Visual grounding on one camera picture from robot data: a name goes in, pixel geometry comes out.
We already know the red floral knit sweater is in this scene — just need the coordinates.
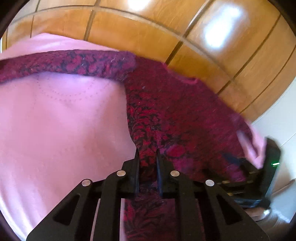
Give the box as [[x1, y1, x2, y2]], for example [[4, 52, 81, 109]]
[[0, 49, 266, 241]]

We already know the pink bedspread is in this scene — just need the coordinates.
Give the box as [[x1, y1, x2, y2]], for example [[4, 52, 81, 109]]
[[0, 33, 139, 241]]

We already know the wooden panel headboard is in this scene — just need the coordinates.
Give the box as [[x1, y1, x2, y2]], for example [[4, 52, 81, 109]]
[[1, 1, 295, 120]]

